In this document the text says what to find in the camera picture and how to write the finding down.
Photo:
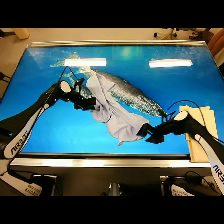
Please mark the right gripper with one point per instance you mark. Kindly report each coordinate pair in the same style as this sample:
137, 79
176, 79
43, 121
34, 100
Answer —
151, 133

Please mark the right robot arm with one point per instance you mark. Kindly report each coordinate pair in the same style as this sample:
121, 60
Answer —
207, 141

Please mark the light blue shirt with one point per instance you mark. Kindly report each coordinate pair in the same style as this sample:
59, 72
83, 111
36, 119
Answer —
115, 115

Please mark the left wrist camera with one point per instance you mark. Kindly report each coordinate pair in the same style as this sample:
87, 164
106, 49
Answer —
80, 86

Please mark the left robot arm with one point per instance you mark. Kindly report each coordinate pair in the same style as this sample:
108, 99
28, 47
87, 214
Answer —
22, 124

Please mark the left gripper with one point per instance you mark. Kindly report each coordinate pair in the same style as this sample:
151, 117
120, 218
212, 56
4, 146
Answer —
85, 103

